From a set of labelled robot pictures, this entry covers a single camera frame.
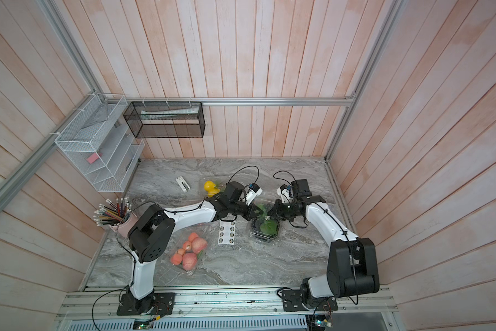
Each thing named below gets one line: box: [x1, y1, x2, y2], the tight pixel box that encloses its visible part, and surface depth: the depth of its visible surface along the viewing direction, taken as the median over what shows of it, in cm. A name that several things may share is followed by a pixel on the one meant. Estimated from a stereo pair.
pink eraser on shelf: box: [86, 152, 100, 165], surface depth 84 cm
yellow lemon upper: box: [203, 180, 217, 192], surface depth 105 cm
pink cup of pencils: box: [93, 196, 138, 238], surface depth 85 cm
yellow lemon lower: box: [207, 188, 221, 198], surface depth 102 cm
